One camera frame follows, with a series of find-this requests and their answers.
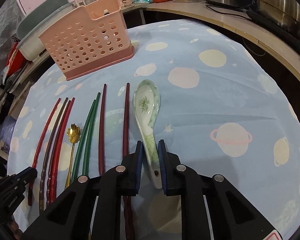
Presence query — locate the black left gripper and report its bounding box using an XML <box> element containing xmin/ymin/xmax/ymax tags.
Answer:
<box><xmin>0</xmin><ymin>167</ymin><xmax>38</xmax><ymax>224</ymax></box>

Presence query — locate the green chopstick left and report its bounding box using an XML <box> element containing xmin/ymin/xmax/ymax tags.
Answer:
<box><xmin>70</xmin><ymin>100</ymin><xmax>96</xmax><ymax>183</ymax></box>

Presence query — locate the green chopstick right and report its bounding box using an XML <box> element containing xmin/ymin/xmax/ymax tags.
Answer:
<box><xmin>82</xmin><ymin>92</ymin><xmax>101</xmax><ymax>176</ymax></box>

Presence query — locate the green chopstick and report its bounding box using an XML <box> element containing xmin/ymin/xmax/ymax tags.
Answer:
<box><xmin>70</xmin><ymin>100</ymin><xmax>96</xmax><ymax>183</ymax></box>
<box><xmin>82</xmin><ymin>92</ymin><xmax>101</xmax><ymax>176</ymax></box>

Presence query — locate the blue planet pattern tablecloth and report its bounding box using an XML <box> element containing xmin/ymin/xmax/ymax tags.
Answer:
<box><xmin>7</xmin><ymin>20</ymin><xmax>300</xmax><ymax>239</ymax></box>

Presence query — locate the dark red chopstick left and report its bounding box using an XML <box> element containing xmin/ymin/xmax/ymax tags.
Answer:
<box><xmin>98</xmin><ymin>83</ymin><xmax>107</xmax><ymax>176</ymax></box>

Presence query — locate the brown chopstick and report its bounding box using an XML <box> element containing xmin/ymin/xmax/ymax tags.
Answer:
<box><xmin>39</xmin><ymin>98</ymin><xmax>68</xmax><ymax>213</ymax></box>

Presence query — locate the black power cable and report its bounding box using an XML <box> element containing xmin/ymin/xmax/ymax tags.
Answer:
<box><xmin>205</xmin><ymin>4</ymin><xmax>252</xmax><ymax>21</ymax></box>

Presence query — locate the dark red chopstick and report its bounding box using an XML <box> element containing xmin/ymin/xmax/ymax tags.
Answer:
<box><xmin>98</xmin><ymin>83</ymin><xmax>107</xmax><ymax>176</ymax></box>
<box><xmin>122</xmin><ymin>83</ymin><xmax>135</xmax><ymax>240</ymax></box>

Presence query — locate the pink perforated utensil basket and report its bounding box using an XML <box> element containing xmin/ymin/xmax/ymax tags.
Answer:
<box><xmin>39</xmin><ymin>0</ymin><xmax>134</xmax><ymax>81</ymax></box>

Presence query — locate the dark red chopstick right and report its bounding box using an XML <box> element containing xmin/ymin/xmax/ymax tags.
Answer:
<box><xmin>122</xmin><ymin>83</ymin><xmax>135</xmax><ymax>240</ymax></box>

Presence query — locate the white container green lid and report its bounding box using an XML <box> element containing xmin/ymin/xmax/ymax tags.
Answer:
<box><xmin>17</xmin><ymin>0</ymin><xmax>73</xmax><ymax>61</ymax></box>

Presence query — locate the gold flower spoon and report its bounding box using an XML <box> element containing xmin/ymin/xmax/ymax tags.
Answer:
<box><xmin>64</xmin><ymin>124</ymin><xmax>81</xmax><ymax>189</ymax></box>

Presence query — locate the red chopstick middle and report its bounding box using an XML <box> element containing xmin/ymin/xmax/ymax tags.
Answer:
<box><xmin>46</xmin><ymin>100</ymin><xmax>71</xmax><ymax>207</ymax></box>

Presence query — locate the stainless steel pot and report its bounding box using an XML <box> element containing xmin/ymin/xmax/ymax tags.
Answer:
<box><xmin>257</xmin><ymin>0</ymin><xmax>300</xmax><ymax>36</ymax></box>

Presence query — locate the red chopstick far left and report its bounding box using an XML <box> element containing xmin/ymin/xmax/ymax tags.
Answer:
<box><xmin>27</xmin><ymin>98</ymin><xmax>61</xmax><ymax>206</ymax></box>

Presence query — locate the white green ceramic spoon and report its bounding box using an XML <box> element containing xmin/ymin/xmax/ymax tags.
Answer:
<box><xmin>133</xmin><ymin>80</ymin><xmax>162</xmax><ymax>189</ymax></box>

